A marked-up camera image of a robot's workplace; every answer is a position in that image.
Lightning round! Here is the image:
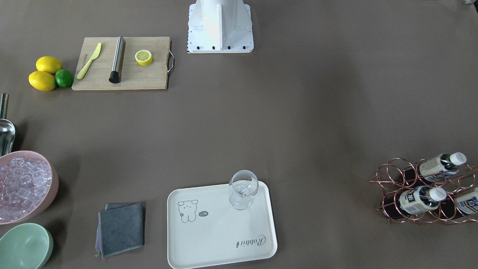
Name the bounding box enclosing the green lime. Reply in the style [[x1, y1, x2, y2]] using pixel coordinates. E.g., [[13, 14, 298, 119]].
[[55, 69, 74, 87]]

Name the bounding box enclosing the half lemon slice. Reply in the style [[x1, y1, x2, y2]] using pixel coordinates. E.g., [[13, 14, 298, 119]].
[[134, 49, 153, 66]]

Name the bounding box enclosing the tea bottle near handle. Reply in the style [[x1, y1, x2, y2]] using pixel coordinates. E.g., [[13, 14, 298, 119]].
[[439, 187, 478, 220]]

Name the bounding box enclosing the copper wire bottle basket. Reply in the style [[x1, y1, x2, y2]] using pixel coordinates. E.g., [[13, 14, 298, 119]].
[[370, 157, 477, 225]]

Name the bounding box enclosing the grey folded cloth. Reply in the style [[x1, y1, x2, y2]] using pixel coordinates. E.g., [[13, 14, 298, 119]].
[[95, 203, 145, 259]]

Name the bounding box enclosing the steel ice scoop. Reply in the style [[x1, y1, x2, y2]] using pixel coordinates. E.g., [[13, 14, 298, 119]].
[[0, 93, 16, 156]]

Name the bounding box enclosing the yellow lemon lower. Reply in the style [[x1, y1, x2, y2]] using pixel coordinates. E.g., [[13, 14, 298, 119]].
[[28, 71, 57, 91]]

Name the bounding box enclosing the bamboo cutting board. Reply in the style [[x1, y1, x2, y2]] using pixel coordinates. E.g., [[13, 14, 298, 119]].
[[72, 36, 174, 91]]

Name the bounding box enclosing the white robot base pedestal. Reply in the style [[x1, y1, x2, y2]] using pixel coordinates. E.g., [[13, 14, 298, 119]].
[[187, 0, 254, 53]]

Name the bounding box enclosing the yellow lemon upper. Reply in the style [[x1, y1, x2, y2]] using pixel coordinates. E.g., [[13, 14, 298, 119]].
[[35, 56, 63, 75]]

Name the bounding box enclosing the pink bowl of ice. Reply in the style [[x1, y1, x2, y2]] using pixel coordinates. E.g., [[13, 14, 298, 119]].
[[0, 151, 59, 225]]

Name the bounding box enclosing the tea bottle middle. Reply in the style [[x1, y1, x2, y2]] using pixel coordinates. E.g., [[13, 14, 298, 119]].
[[381, 186, 447, 221]]

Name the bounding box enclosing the steel muddler black tip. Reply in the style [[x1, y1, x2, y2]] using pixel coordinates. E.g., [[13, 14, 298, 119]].
[[109, 36, 126, 84]]

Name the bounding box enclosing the clear wine glass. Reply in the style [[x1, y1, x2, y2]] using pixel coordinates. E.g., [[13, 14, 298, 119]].
[[228, 170, 258, 210]]

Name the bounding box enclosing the green bowl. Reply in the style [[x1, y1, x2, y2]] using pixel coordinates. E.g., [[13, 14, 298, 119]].
[[0, 223, 53, 269]]

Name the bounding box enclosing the cream rabbit tray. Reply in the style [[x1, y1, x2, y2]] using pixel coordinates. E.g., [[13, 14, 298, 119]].
[[167, 182, 278, 269]]

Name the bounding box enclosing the tea bottle rear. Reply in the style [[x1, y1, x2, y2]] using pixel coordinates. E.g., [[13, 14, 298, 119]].
[[403, 152, 467, 186]]

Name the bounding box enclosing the yellow plastic knife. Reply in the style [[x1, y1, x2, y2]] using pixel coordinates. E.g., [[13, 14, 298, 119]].
[[76, 42, 102, 80]]

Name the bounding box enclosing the yellow lemon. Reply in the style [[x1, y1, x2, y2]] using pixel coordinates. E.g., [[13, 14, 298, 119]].
[[35, 56, 63, 75], [28, 71, 57, 91]]

